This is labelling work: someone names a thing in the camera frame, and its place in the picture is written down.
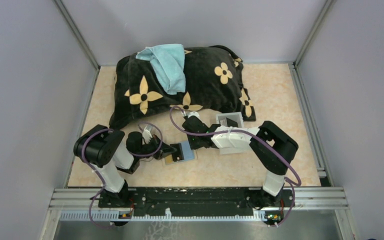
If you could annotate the light blue towel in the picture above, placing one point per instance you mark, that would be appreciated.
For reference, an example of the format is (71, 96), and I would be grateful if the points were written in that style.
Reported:
(168, 62)

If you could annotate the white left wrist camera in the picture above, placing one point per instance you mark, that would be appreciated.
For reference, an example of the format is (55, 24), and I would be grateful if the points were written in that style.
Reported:
(147, 134)

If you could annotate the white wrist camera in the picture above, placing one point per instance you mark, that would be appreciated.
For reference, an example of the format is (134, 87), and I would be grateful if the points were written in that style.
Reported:
(193, 114)
(147, 134)

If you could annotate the black credit card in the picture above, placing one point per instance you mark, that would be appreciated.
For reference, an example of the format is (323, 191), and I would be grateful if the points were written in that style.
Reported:
(177, 155)

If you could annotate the beige card holder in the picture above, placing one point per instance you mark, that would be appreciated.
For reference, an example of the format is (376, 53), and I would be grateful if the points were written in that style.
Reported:
(188, 153)

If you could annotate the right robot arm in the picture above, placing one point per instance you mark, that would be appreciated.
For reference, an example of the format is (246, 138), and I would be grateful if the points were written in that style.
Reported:
(274, 148)

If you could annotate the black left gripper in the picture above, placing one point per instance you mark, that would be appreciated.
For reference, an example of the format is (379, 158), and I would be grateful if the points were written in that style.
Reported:
(167, 149)

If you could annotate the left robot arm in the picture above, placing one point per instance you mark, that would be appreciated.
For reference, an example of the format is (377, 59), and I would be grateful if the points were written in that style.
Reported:
(102, 149)

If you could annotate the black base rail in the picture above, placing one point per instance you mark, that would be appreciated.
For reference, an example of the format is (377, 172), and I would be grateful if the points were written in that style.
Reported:
(197, 201)

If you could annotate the stack of credit cards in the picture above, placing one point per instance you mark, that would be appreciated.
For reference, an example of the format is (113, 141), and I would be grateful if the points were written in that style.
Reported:
(229, 122)

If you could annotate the black pillow with yellow flowers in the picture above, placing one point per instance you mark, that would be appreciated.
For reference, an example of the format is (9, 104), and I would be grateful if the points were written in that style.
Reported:
(213, 81)

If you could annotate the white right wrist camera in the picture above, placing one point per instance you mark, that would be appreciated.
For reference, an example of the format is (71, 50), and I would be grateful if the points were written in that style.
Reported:
(193, 114)

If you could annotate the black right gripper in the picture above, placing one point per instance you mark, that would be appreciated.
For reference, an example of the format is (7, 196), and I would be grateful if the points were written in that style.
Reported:
(193, 145)

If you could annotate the white plastic tray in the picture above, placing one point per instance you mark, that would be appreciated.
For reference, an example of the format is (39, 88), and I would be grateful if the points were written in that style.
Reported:
(234, 142)

